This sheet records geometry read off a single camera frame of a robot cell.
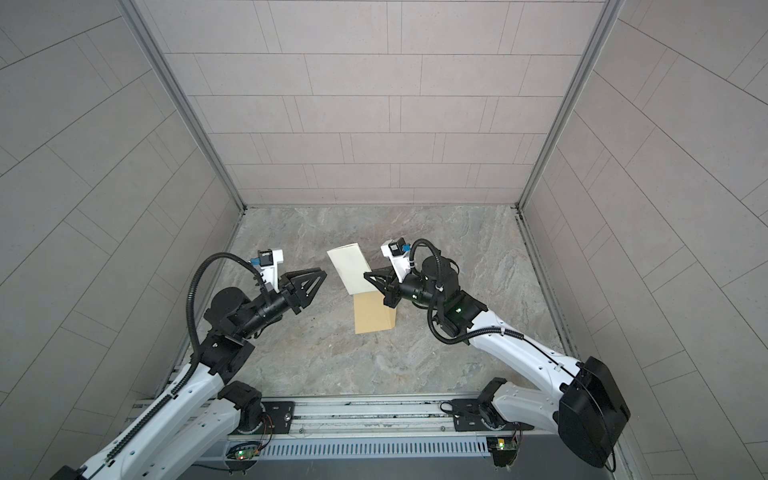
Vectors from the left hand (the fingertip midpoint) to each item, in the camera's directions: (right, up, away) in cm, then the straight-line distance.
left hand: (328, 277), depth 65 cm
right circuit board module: (+40, -40, +2) cm, 57 cm away
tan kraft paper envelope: (+7, -15, +23) cm, 29 cm away
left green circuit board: (-17, -38, -1) cm, 42 cm away
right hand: (+8, -1, +3) cm, 9 cm away
